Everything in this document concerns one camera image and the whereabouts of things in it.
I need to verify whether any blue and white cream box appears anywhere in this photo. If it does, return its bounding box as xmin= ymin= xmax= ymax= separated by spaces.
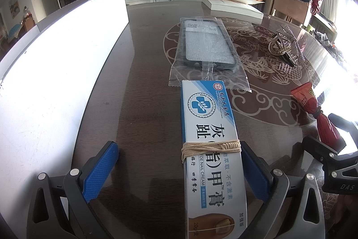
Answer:
xmin=180 ymin=79 xmax=248 ymax=239

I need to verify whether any cluttered wooden sideboard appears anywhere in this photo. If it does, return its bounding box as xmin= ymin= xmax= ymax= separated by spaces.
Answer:
xmin=308 ymin=15 xmax=346 ymax=60

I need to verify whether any phone case in clear bag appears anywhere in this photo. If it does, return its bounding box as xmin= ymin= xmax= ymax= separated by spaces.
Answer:
xmin=168 ymin=17 xmax=252 ymax=93

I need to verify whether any framed wall picture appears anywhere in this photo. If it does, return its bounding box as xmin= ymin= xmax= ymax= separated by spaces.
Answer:
xmin=8 ymin=0 xmax=19 ymax=18

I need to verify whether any beige string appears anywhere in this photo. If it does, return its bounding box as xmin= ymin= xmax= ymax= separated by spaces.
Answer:
xmin=181 ymin=140 xmax=242 ymax=164

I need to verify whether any silver rhinestone hair clip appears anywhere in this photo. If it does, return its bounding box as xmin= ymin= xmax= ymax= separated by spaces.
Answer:
xmin=275 ymin=24 xmax=305 ymax=67

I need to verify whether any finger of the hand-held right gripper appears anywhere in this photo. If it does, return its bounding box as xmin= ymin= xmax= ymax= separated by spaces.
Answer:
xmin=327 ymin=113 xmax=358 ymax=134
xmin=302 ymin=135 xmax=347 ymax=172

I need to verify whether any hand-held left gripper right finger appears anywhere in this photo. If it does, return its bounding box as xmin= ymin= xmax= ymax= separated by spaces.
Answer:
xmin=241 ymin=140 xmax=327 ymax=239

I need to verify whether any large white board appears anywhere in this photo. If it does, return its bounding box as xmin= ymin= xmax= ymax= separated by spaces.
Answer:
xmin=0 ymin=0 xmax=129 ymax=228

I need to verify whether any gold ring hair clip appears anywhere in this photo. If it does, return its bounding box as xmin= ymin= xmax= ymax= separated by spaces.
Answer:
xmin=268 ymin=36 xmax=288 ymax=57

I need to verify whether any red snack packet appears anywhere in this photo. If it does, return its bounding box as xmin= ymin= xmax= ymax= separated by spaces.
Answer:
xmin=290 ymin=82 xmax=346 ymax=155

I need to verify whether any white flat box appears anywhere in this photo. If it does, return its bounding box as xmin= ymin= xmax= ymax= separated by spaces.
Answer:
xmin=202 ymin=0 xmax=264 ymax=23

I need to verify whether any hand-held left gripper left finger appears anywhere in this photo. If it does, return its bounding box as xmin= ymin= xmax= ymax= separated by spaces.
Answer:
xmin=26 ymin=140 xmax=120 ymax=239

